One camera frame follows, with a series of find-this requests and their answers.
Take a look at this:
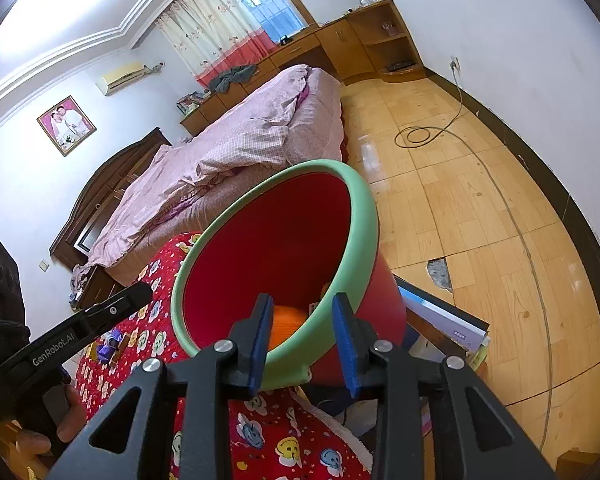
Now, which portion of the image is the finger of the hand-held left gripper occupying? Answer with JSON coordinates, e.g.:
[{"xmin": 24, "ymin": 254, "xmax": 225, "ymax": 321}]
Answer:
[{"xmin": 0, "ymin": 282, "xmax": 153, "ymax": 380}]

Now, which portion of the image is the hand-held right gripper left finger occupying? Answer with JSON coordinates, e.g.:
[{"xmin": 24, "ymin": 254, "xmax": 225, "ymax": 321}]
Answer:
[{"xmin": 47, "ymin": 293, "xmax": 276, "ymax": 480}]

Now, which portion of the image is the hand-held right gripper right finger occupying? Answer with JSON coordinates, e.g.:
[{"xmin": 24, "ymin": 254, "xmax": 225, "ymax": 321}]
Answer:
[{"xmin": 331, "ymin": 291, "xmax": 556, "ymax": 480}]

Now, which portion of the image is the red bin with green rim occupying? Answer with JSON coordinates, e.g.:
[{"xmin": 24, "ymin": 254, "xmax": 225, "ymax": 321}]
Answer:
[{"xmin": 170, "ymin": 159, "xmax": 408, "ymax": 391}]

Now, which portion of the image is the person's left hand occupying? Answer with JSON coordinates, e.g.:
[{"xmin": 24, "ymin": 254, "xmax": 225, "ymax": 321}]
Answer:
[{"xmin": 15, "ymin": 385, "xmax": 88, "ymax": 456}]

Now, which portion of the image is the purple plastic toy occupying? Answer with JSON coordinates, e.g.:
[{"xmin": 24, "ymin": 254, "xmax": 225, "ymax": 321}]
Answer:
[{"xmin": 97, "ymin": 330, "xmax": 123, "ymax": 363}]

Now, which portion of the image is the dark wooden nightstand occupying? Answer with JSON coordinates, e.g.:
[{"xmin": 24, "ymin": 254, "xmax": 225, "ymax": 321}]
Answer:
[{"xmin": 70, "ymin": 265, "xmax": 126, "ymax": 311}]

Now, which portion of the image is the pile of pale clothes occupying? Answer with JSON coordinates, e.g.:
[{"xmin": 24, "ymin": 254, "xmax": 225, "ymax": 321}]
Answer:
[{"xmin": 70, "ymin": 262, "xmax": 98, "ymax": 306}]

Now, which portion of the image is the red smiley printed blanket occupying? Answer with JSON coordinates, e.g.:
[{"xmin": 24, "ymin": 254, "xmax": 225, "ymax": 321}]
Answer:
[{"xmin": 72, "ymin": 232, "xmax": 376, "ymax": 480}]

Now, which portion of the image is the stack of books and boxes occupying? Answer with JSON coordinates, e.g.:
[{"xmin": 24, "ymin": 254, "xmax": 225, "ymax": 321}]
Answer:
[{"xmin": 395, "ymin": 275, "xmax": 491, "ymax": 376}]

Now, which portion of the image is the dark wooden headboard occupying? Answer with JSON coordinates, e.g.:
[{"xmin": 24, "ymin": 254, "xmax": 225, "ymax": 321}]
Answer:
[{"xmin": 49, "ymin": 127, "xmax": 173, "ymax": 268}]

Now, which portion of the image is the bed with pink blanket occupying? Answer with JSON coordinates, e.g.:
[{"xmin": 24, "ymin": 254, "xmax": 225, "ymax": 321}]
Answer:
[
  {"xmin": 87, "ymin": 65, "xmax": 348, "ymax": 286},
  {"xmin": 87, "ymin": 65, "xmax": 313, "ymax": 268}
]

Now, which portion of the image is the row of books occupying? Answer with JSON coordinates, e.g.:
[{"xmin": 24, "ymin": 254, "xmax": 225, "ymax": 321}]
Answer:
[{"xmin": 176, "ymin": 91, "xmax": 212, "ymax": 115}]

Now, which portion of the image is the grey garment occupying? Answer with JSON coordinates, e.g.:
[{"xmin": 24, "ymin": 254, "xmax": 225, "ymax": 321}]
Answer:
[{"xmin": 214, "ymin": 64, "xmax": 257, "ymax": 93}]

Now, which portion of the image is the long wooden cabinet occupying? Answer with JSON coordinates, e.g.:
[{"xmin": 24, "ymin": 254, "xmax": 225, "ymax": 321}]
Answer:
[{"xmin": 180, "ymin": 0, "xmax": 426, "ymax": 136}]

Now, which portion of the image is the cream and red curtain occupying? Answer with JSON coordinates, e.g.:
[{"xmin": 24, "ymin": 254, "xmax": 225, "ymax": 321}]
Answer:
[{"xmin": 155, "ymin": 0, "xmax": 281, "ymax": 88}]

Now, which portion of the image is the barred window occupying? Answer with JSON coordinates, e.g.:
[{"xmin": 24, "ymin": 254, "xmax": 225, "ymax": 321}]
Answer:
[{"xmin": 225, "ymin": 0, "xmax": 306, "ymax": 41}]

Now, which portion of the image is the framed wall photo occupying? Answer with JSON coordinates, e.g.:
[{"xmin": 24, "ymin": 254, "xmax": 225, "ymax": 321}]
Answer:
[{"xmin": 36, "ymin": 95, "xmax": 97, "ymax": 157}]

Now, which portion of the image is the long floor cable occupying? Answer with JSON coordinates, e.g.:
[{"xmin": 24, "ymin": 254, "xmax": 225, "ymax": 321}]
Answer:
[{"xmin": 394, "ymin": 60, "xmax": 556, "ymax": 451}]

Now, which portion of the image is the wall air conditioner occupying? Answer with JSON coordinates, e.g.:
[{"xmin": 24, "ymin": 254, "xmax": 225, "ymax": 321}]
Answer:
[{"xmin": 96, "ymin": 62, "xmax": 148, "ymax": 96}]

